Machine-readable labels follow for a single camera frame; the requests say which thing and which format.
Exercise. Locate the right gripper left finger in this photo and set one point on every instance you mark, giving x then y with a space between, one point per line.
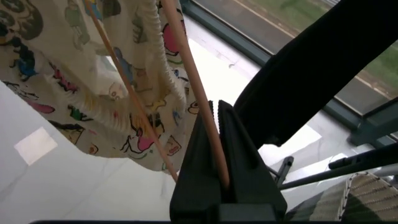
196 186

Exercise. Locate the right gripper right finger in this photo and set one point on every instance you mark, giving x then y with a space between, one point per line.
252 186

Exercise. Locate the pink clothes hanger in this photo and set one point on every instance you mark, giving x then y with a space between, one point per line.
199 93

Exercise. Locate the black garment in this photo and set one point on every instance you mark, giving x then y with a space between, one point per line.
311 62

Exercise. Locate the cream printed garment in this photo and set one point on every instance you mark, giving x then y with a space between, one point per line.
62 62

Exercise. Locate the black clothes rack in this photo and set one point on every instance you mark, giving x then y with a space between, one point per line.
357 163

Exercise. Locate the white laundry basket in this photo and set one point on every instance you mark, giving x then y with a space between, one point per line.
367 199

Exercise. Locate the window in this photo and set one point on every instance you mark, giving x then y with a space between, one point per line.
264 25

